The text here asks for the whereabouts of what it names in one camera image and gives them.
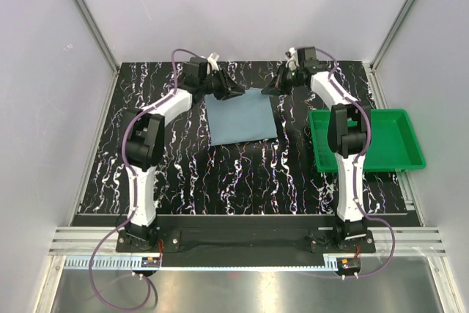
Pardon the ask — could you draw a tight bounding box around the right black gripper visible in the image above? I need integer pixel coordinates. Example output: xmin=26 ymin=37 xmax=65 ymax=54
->
xmin=260 ymin=63 xmax=300 ymax=97

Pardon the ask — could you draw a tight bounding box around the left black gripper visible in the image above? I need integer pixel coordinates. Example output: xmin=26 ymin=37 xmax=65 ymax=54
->
xmin=199 ymin=68 xmax=244 ymax=101

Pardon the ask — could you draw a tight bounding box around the blue-grey t shirt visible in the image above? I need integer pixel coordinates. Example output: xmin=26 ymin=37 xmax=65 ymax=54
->
xmin=204 ymin=88 xmax=278 ymax=146

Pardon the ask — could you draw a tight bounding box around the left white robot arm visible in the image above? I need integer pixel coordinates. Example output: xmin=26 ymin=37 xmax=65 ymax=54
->
xmin=118 ymin=53 xmax=245 ymax=251

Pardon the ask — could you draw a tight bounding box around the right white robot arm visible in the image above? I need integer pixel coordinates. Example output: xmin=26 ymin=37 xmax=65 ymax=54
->
xmin=262 ymin=47 xmax=372 ymax=252

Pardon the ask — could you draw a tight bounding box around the green plastic tray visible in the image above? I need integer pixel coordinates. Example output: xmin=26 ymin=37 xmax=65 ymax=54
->
xmin=309 ymin=109 xmax=426 ymax=173

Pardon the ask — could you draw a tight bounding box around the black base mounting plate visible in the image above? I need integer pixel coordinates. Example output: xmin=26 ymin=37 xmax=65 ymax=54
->
xmin=117 ymin=215 xmax=376 ymax=254

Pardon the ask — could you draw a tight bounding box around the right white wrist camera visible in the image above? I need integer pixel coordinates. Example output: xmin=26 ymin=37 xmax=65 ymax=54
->
xmin=285 ymin=48 xmax=298 ymax=71

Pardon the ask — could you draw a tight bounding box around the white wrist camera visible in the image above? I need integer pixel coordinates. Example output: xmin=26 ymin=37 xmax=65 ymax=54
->
xmin=207 ymin=52 xmax=220 ymax=73
xmin=285 ymin=48 xmax=298 ymax=71

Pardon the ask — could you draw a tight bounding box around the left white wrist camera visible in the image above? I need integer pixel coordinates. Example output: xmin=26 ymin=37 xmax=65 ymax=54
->
xmin=207 ymin=52 xmax=220 ymax=73

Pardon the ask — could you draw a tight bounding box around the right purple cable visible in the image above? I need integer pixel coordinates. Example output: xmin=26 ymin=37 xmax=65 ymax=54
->
xmin=314 ymin=48 xmax=396 ymax=279

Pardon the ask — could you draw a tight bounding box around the purple cable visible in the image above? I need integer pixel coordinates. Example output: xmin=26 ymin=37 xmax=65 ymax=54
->
xmin=314 ymin=48 xmax=396 ymax=279
xmin=89 ymin=48 xmax=159 ymax=310

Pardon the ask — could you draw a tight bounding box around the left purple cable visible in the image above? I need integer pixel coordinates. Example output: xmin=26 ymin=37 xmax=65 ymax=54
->
xmin=89 ymin=48 xmax=159 ymax=310

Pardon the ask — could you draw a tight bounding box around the left aluminium frame post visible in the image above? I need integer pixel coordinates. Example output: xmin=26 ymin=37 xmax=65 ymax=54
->
xmin=51 ymin=0 xmax=120 ymax=72

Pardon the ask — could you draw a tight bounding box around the aluminium frame post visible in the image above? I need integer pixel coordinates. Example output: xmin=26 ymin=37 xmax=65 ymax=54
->
xmin=51 ymin=0 xmax=120 ymax=72
xmin=369 ymin=0 xmax=440 ymax=72

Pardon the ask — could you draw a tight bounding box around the right aluminium frame post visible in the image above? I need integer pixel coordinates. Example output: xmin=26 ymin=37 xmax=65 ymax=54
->
xmin=369 ymin=0 xmax=440 ymax=72

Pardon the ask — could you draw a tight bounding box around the aluminium cross rail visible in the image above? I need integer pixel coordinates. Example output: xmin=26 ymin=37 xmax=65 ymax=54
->
xmin=48 ymin=227 xmax=446 ymax=256

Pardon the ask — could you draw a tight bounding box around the grey slotted cable duct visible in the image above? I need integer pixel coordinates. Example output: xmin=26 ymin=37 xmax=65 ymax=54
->
xmin=64 ymin=254 xmax=338 ymax=272

